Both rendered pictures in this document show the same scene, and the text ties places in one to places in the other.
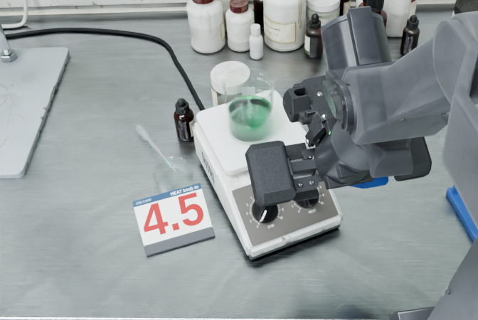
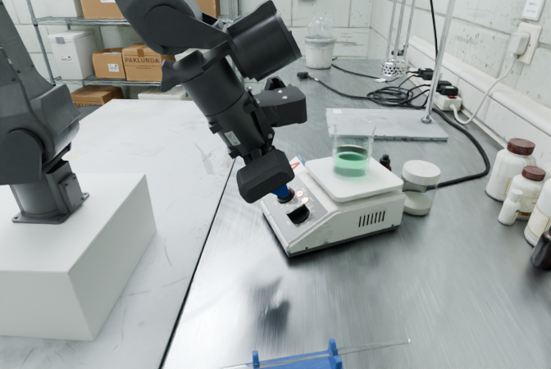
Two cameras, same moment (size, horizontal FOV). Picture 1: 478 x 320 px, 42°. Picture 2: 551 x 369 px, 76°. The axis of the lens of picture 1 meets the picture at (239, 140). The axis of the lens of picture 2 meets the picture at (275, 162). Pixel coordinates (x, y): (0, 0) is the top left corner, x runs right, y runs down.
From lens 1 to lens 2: 0.72 m
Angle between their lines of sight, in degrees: 69
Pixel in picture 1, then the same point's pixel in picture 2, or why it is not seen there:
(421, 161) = (243, 178)
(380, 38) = (257, 27)
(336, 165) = not seen: hidden behind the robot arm
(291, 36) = (538, 229)
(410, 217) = (298, 312)
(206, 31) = (494, 173)
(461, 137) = not seen: outside the picture
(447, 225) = (289, 344)
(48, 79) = (412, 134)
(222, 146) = (328, 160)
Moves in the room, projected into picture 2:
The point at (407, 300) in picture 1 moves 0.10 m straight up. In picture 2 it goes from (207, 293) to (200, 233)
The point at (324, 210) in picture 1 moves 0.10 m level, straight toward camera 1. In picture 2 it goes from (289, 230) to (224, 223)
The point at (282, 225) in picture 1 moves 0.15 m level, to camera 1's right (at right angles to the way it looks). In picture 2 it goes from (276, 209) to (280, 281)
